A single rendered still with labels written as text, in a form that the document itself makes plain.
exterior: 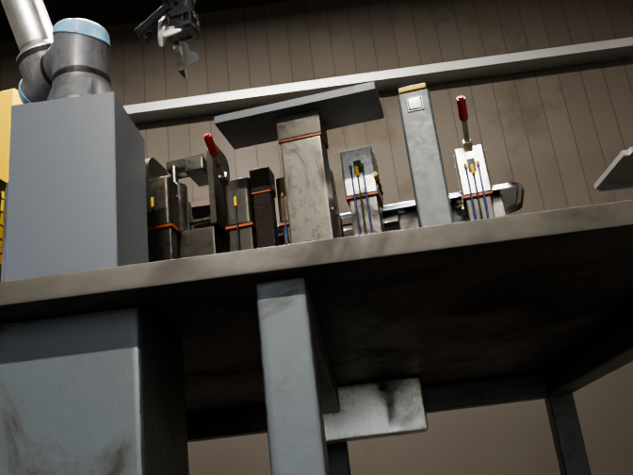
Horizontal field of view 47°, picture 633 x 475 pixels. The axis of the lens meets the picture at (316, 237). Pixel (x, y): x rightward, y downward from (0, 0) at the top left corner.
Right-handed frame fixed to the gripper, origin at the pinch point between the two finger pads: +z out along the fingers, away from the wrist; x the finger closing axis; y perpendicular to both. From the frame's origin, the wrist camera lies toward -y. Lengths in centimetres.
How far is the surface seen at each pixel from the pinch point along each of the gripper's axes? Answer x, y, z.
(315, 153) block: -12, 37, 40
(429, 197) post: -12, 59, 55
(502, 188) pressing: 16, 77, 45
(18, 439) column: -50, -8, 97
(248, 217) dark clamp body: 0.6, 17.0, 46.3
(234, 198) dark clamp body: -0.3, 14.2, 41.2
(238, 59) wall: 245, -51, -170
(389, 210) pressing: 19, 49, 44
